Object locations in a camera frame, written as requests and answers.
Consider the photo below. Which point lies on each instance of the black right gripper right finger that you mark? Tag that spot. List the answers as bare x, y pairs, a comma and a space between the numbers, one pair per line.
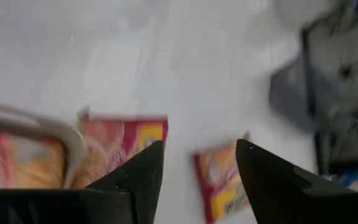
284, 196

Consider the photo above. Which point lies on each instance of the pink Maruchan ramen pack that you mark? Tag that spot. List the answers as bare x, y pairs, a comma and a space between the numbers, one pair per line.
219, 186
120, 137

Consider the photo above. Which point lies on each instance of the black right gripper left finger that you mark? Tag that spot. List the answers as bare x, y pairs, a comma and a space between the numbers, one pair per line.
135, 186

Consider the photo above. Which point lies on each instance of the blue Maruchan ramen pack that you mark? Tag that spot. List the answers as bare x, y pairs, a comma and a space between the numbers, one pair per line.
356, 183

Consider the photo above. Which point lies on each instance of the pale grey plastic bin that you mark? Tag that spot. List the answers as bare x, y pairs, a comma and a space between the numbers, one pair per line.
42, 124

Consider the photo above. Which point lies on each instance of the orange Maruchan ramen pack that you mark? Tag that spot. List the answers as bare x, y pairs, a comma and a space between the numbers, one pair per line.
26, 168

